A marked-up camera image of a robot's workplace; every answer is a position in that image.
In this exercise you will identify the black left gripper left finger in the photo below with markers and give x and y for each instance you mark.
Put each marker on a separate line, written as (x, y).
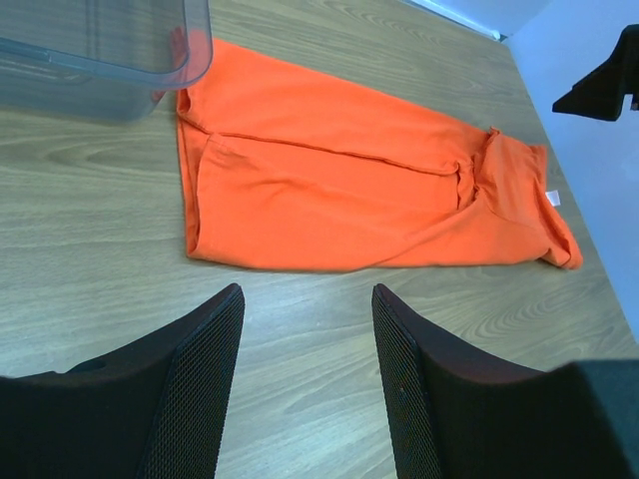
(154, 408)

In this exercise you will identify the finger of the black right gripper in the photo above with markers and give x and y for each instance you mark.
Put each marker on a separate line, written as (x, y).
(600, 94)

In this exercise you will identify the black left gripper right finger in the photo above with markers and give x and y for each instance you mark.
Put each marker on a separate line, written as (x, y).
(456, 411)

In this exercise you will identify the orange t shirt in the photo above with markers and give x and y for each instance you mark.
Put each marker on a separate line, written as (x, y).
(287, 168)

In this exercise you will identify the clear plastic bin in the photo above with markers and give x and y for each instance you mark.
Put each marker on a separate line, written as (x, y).
(100, 59)

